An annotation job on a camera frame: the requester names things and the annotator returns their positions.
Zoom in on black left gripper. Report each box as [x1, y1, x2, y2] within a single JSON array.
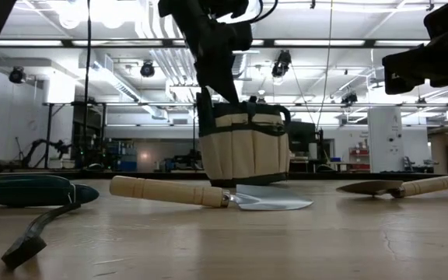
[[157, 0, 249, 104]]

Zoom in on beige green gardening bag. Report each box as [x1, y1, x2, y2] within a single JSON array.
[[195, 87, 292, 188]]

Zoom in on narrow trowel wooden handle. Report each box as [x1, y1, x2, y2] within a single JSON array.
[[335, 175, 448, 199]]

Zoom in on wide silver trowel wooden handle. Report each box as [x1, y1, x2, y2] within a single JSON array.
[[109, 175, 314, 212]]

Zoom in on black ceiling spotlight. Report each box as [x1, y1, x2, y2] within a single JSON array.
[[8, 66, 26, 85], [271, 49, 292, 79], [139, 60, 156, 79], [340, 92, 359, 107]]

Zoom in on white square pillar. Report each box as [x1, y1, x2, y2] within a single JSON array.
[[366, 107, 406, 173]]

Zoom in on red shelf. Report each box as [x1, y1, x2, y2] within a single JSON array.
[[348, 145, 371, 172]]

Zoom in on black computer monitor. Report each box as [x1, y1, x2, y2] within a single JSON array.
[[287, 119, 318, 153]]

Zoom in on blue storage bins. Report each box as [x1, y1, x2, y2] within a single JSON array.
[[115, 140, 138, 173]]

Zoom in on black metal rack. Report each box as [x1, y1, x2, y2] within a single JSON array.
[[44, 101, 108, 171]]

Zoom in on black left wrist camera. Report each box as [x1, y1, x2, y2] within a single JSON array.
[[227, 21, 254, 52]]

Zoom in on thin grey hanging cable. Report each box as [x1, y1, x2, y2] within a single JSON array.
[[315, 0, 334, 131]]

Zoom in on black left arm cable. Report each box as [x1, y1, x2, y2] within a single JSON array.
[[82, 0, 93, 164]]

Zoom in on black aluminium table frame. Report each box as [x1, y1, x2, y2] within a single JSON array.
[[0, 170, 448, 188]]

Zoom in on dark green pouch black strap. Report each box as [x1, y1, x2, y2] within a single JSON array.
[[0, 173, 100, 271]]

